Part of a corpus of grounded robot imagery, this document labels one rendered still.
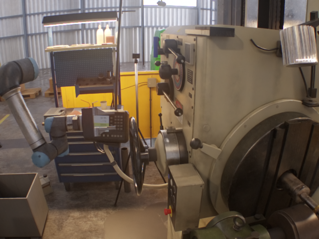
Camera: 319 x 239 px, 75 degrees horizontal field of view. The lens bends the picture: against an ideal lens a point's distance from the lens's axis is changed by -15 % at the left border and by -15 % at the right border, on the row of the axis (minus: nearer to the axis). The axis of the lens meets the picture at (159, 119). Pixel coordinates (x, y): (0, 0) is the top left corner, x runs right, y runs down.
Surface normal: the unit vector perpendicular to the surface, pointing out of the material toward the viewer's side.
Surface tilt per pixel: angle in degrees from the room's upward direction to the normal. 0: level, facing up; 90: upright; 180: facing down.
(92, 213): 0
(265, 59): 90
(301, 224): 25
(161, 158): 82
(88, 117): 73
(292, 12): 90
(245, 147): 54
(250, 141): 47
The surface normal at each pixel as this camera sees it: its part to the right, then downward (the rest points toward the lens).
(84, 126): 0.18, 0.06
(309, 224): 0.10, -0.61
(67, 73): 0.13, 0.36
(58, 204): 0.00, -0.93
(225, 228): -0.47, -0.79
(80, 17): 0.11, -0.19
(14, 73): 0.84, -0.22
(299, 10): -0.98, 0.07
